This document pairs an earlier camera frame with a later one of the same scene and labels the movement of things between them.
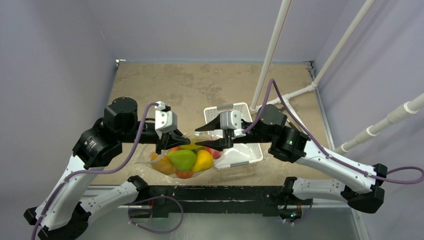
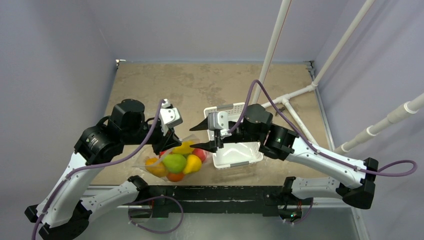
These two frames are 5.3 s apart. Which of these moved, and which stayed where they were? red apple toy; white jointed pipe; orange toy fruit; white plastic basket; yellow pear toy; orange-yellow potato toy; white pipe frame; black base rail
Moved: orange-yellow potato toy; orange toy fruit; yellow pear toy; red apple toy
Stayed: white pipe frame; white plastic basket; black base rail; white jointed pipe
